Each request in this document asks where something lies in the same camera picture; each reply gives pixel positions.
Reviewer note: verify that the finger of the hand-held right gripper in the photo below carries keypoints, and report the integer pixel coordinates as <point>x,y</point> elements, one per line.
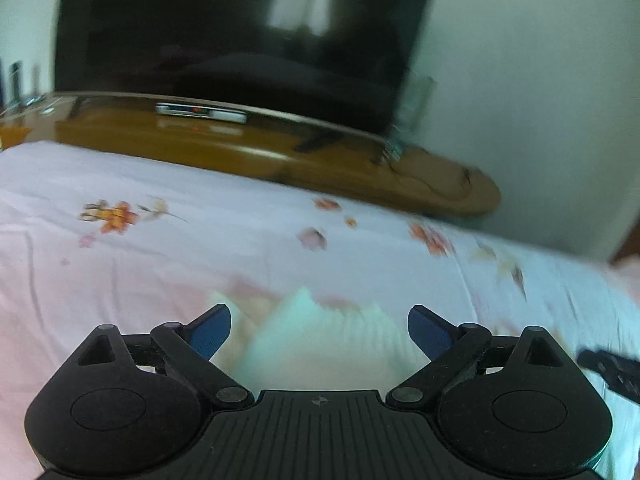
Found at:
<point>617,372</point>

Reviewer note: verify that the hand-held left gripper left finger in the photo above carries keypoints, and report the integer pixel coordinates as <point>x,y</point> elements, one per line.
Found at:
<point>212,332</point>

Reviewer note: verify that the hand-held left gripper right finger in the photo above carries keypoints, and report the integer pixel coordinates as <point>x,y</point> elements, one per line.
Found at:
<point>427,332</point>

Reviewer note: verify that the white knitted sweater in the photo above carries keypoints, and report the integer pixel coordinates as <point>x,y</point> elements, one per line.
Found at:
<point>325,340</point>

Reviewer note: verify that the pink floral bed sheet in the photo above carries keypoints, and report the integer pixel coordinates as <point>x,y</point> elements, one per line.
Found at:
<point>200,260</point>

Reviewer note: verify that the wooden television stand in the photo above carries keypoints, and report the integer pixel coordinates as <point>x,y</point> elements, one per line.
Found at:
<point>200,152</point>

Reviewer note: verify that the black remote control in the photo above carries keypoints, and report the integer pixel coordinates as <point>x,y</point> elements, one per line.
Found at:
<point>317,141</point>

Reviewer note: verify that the silver set-top box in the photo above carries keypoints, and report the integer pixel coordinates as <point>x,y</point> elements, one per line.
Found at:
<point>200,112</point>

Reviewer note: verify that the glass table lamp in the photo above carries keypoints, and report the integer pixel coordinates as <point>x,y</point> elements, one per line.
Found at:
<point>412,110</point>

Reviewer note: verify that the black flat screen television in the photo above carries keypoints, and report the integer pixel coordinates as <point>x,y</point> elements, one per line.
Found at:
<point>225,30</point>

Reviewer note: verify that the grey slim bottle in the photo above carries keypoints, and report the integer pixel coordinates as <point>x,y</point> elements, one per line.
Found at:
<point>35,82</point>

